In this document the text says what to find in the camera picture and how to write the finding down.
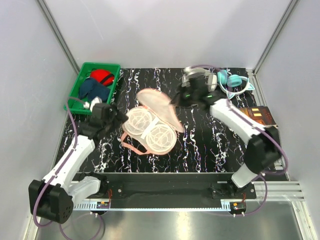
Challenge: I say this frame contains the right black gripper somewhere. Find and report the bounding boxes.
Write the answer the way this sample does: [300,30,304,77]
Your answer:
[171,83,199,108]

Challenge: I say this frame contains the navy blue bra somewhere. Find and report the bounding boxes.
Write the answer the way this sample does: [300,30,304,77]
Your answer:
[78,77,110,103]

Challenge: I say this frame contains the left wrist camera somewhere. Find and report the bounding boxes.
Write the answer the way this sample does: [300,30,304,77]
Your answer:
[83,96,102,111]

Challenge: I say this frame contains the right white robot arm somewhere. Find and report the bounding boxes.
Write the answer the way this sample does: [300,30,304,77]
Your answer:
[171,75,285,199]

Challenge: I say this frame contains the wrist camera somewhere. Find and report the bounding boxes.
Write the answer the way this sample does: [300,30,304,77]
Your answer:
[83,96,102,111]
[181,66,202,87]

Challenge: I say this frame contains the red bra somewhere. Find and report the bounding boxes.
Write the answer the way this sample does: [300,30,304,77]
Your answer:
[89,69,115,87]

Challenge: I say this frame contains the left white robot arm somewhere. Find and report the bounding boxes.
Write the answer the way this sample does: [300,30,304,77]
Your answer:
[28,103,128,227]

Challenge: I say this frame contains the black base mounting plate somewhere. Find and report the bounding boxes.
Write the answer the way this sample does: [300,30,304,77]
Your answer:
[74,172,257,200]

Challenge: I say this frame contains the white over-ear headphones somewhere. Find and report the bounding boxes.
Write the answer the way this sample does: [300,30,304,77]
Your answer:
[188,66,218,92]

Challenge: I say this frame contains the dark hardcover book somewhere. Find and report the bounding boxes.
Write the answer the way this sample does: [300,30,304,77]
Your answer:
[239,106,278,128]

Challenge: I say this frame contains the pink mesh laundry bag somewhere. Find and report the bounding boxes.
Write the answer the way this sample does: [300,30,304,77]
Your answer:
[121,88,184,155]

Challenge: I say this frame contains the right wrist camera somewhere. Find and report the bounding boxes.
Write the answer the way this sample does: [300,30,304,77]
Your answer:
[181,66,202,87]

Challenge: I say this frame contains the green plastic bin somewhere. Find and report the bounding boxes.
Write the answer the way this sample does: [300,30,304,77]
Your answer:
[67,62,121,115]

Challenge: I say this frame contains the teal cat-ear headphones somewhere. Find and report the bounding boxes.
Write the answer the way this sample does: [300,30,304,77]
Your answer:
[216,69,255,100]

